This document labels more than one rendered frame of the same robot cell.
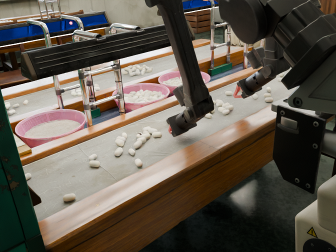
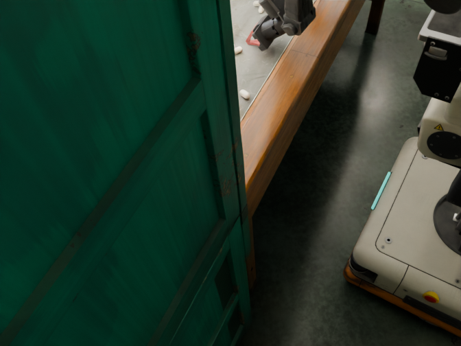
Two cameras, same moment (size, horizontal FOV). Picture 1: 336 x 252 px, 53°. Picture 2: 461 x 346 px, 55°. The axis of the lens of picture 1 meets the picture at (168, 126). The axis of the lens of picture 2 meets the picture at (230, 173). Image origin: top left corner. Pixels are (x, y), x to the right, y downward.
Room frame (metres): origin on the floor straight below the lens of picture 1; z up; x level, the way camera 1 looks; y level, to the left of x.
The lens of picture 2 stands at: (0.05, 0.43, 1.70)
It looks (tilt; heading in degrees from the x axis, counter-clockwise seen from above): 56 degrees down; 343
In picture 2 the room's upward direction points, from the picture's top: 7 degrees counter-clockwise
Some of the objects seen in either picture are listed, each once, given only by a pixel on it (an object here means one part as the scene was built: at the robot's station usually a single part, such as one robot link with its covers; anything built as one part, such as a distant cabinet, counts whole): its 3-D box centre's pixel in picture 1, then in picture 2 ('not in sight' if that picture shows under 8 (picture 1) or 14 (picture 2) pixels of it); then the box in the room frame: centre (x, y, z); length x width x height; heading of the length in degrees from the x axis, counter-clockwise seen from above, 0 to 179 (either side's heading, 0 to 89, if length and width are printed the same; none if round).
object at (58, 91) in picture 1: (63, 70); not in sight; (1.47, 0.45, 0.90); 0.20 x 0.19 x 0.45; 130
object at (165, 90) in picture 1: (141, 101); not in sight; (1.49, 0.12, 0.72); 0.27 x 0.27 x 0.10
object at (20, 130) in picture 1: (53, 133); not in sight; (1.21, 0.45, 0.72); 0.27 x 0.27 x 0.10
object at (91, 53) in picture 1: (119, 44); not in sight; (1.10, 0.14, 1.08); 0.62 x 0.08 x 0.07; 130
